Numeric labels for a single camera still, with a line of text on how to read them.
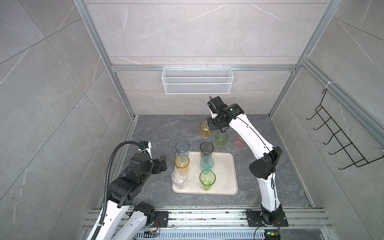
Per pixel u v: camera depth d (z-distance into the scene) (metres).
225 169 0.91
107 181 0.43
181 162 0.83
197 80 1.01
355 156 0.62
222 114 0.58
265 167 0.59
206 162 0.90
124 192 0.43
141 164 0.48
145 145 0.59
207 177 0.72
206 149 0.87
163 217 0.73
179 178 0.87
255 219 0.73
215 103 0.65
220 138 1.01
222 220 0.75
